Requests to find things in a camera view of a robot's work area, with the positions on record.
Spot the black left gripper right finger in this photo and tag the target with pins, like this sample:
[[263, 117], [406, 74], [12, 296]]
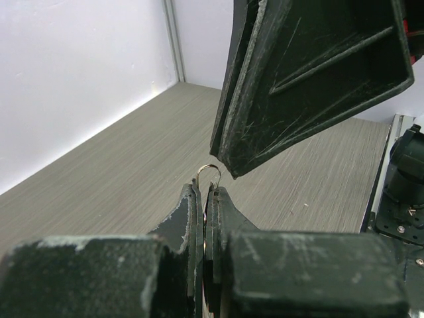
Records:
[[255, 273]]

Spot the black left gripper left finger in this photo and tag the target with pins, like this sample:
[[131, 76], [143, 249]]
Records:
[[158, 274]]

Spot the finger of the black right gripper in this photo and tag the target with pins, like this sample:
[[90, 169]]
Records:
[[296, 68]]

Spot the aluminium corner frame post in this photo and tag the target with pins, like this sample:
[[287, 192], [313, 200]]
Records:
[[174, 39]]

